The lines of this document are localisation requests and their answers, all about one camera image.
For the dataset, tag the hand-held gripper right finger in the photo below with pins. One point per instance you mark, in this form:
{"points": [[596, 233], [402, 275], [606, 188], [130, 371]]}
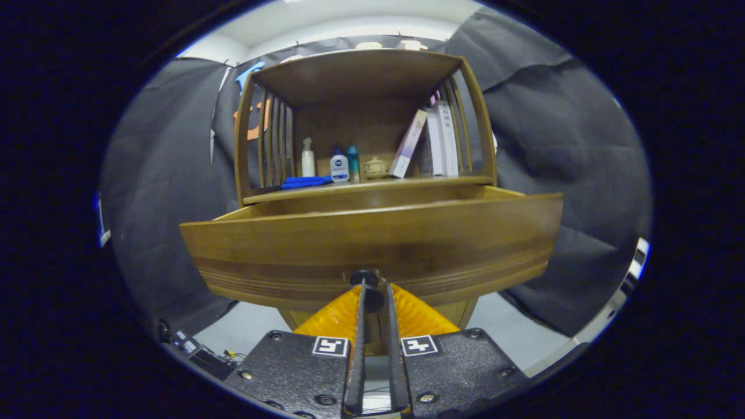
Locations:
{"points": [[397, 361]]}

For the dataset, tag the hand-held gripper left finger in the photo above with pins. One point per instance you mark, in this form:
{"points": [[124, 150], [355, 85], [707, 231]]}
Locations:
{"points": [[356, 361]]}

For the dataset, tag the black drawer knob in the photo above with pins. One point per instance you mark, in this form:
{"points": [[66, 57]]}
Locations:
{"points": [[372, 299]]}

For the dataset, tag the wooden drawer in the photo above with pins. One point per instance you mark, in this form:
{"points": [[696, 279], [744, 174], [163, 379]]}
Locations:
{"points": [[372, 238]]}

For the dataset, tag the wooden countertop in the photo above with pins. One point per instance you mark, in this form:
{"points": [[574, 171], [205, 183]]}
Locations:
{"points": [[372, 185]]}

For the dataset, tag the wooden cabinet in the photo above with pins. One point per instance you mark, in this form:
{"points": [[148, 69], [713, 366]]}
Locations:
{"points": [[349, 75]]}

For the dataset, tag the blue folded cloth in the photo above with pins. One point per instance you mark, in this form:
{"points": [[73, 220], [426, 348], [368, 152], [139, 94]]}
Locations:
{"points": [[305, 182]]}

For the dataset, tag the white bottle blue cap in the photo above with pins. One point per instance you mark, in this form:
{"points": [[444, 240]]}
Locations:
{"points": [[339, 169]]}

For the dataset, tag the beige lidded teacup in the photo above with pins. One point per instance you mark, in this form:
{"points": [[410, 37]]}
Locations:
{"points": [[376, 169]]}

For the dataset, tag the slim teal bottle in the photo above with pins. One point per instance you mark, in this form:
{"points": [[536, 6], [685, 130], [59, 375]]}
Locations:
{"points": [[353, 163]]}

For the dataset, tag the white pump bottle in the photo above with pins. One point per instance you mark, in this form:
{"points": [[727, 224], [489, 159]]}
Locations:
{"points": [[308, 164]]}

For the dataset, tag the pink purple book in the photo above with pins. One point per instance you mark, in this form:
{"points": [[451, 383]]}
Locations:
{"points": [[407, 145]]}

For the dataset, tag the white book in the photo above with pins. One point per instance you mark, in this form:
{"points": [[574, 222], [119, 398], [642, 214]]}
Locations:
{"points": [[449, 139]]}

